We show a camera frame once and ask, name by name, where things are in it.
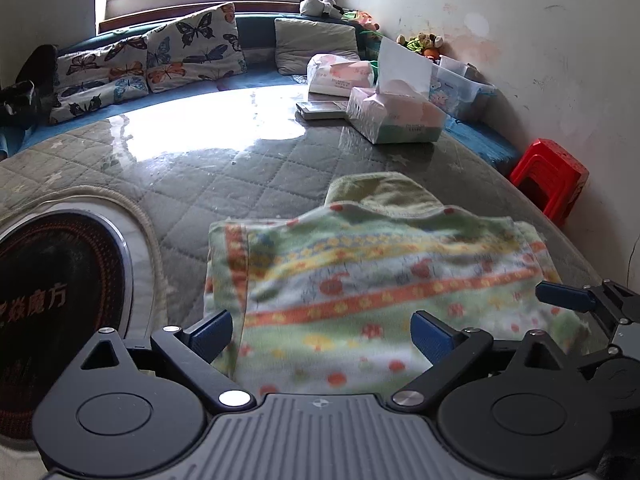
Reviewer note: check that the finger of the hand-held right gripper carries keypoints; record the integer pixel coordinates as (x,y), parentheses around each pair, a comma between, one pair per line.
(565,295)

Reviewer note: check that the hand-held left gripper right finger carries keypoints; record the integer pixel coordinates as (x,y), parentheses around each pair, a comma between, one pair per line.
(432,335)

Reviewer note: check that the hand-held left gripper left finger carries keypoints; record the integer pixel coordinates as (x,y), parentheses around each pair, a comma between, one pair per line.
(212,335)

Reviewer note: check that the green patterned garment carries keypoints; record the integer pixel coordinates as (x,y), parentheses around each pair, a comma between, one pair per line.
(350,280)

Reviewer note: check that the red plastic stool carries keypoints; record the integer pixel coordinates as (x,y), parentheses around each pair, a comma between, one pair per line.
(550,175)

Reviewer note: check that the round built-in induction cooker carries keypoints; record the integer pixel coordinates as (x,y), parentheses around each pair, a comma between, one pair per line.
(60,280)

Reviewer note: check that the blue sofa bench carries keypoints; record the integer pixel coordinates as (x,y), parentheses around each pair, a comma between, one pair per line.
(480,137)

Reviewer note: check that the green pink tissue box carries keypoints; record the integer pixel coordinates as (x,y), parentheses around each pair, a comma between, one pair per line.
(400,115)

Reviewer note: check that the clear plastic storage box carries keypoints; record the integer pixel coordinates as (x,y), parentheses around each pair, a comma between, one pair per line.
(460,90)

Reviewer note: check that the flat grey digital scale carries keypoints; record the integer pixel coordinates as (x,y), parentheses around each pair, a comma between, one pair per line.
(320,110)

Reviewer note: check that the white pink tissue pack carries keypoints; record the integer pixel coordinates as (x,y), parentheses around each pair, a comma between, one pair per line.
(340,75)

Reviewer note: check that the brown teddy bear plush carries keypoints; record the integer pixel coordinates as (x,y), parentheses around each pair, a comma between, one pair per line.
(427,44)

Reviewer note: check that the black bag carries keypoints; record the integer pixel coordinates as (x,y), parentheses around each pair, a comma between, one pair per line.
(25,95)

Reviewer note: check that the grey pillow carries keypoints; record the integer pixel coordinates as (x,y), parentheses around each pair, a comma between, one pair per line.
(315,45)

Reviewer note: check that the orange green plush toy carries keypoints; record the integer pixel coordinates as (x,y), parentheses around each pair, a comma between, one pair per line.
(362,21)

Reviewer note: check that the white black plush toy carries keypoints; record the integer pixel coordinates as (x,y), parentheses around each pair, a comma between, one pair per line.
(320,5)

